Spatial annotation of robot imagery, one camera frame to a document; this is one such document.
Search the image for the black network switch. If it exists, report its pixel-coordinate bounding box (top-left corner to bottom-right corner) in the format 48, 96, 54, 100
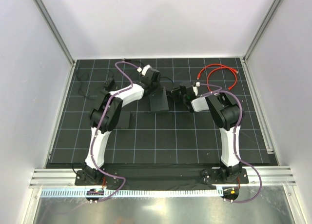
149, 87, 169, 113
116, 111, 131, 129

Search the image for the long orange ethernet cable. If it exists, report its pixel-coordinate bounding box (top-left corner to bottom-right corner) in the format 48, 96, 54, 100
206, 66, 239, 93

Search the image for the short orange ethernet cable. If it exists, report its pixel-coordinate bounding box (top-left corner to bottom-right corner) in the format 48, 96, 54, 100
196, 63, 238, 91

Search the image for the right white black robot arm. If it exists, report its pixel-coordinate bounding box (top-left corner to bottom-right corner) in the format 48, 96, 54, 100
169, 82, 244, 183

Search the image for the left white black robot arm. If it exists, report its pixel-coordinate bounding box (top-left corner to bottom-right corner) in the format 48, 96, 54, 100
81, 65, 162, 185

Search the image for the small black plug adapter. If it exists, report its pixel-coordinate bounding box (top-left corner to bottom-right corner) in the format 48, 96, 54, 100
103, 78, 115, 90

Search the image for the black grid mat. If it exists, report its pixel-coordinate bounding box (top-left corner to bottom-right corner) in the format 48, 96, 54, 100
46, 58, 277, 168

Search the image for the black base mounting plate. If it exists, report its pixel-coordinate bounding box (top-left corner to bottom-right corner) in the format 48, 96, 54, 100
75, 164, 249, 191

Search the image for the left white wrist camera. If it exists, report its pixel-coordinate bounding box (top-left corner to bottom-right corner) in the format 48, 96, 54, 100
136, 65, 152, 76

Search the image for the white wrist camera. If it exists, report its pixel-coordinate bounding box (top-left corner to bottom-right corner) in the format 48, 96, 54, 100
136, 65, 152, 76
192, 82, 200, 96

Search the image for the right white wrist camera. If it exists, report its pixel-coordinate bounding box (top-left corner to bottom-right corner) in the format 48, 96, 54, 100
192, 82, 200, 96

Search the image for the thin black adapter cable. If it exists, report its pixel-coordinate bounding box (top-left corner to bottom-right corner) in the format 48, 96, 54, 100
75, 67, 117, 101

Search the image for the white slotted cable duct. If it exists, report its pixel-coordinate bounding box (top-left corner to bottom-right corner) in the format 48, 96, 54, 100
40, 187, 223, 199

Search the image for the aluminium front frame rail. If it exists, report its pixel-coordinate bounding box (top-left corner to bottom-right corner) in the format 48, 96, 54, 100
29, 166, 296, 188

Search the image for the right aluminium corner post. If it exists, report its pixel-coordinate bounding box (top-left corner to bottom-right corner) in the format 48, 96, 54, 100
242, 0, 283, 63

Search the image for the aluminium corner post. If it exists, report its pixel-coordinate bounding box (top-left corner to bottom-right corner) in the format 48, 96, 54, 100
33, 0, 75, 66
242, 0, 283, 63

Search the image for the left aluminium corner post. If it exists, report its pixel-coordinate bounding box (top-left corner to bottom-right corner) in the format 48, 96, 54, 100
33, 0, 75, 66

